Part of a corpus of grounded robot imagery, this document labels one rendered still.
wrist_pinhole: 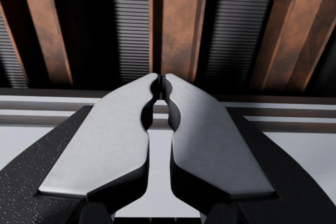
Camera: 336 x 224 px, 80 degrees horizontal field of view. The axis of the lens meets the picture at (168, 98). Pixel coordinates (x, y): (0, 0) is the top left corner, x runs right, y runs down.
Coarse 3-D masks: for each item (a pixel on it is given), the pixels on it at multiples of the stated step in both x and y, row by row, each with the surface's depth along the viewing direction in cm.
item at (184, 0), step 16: (160, 0) 32; (176, 0) 32; (192, 0) 32; (160, 16) 33; (176, 16) 33; (192, 16) 33; (160, 32) 35; (176, 32) 35; (192, 32) 35; (160, 48) 36; (176, 48) 36; (192, 48) 35; (160, 64) 38; (176, 64) 38; (192, 64) 35; (192, 80) 35
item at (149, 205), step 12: (156, 132) 22; (156, 144) 23; (156, 156) 24; (156, 168) 25; (156, 180) 26; (156, 192) 28; (132, 204) 29; (144, 204) 29; (156, 204) 30; (120, 216) 31; (132, 216) 31; (144, 216) 31; (156, 216) 31
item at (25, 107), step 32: (0, 96) 23; (32, 96) 23; (64, 96) 24; (96, 96) 24; (160, 96) 25; (224, 96) 25; (256, 96) 26; (288, 96) 26; (160, 128) 22; (288, 128) 23; (320, 128) 23
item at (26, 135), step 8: (16, 128) 21; (24, 128) 21; (32, 128) 21; (40, 128) 21; (48, 128) 21; (16, 136) 22; (24, 136) 22; (32, 136) 22; (40, 136) 22; (24, 144) 23
